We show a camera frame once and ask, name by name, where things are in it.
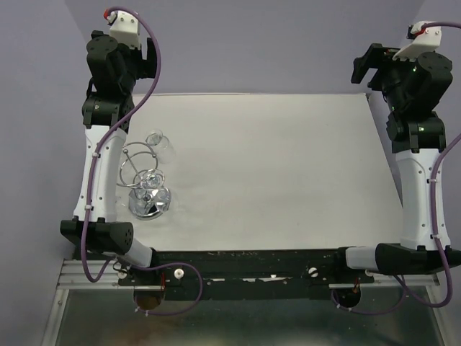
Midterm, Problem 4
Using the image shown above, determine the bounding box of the chrome wine glass rack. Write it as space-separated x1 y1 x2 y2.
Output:
117 141 173 221

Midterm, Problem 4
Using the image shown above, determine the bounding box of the removed wine glass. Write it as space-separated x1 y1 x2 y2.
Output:
130 169 172 219
145 128 176 164

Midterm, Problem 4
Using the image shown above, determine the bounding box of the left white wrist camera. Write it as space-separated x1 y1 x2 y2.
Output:
104 10 141 50

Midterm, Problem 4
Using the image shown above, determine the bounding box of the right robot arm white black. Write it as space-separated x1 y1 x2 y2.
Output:
331 43 460 283

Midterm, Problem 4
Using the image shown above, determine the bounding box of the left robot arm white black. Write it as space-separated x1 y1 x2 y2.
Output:
60 30 161 285

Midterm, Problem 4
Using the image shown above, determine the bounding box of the aluminium rail frame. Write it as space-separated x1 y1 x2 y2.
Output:
42 255 452 345

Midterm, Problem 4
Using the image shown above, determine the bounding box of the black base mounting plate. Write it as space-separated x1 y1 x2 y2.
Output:
118 249 374 301

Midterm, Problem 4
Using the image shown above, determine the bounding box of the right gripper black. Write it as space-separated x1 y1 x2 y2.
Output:
351 42 419 112

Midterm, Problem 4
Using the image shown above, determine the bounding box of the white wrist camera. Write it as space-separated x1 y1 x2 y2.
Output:
104 10 141 50
393 21 442 61

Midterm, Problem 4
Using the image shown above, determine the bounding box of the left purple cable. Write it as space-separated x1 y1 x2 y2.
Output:
81 6 203 316

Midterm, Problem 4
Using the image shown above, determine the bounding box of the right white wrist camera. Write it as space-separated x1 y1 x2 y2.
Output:
393 21 442 61

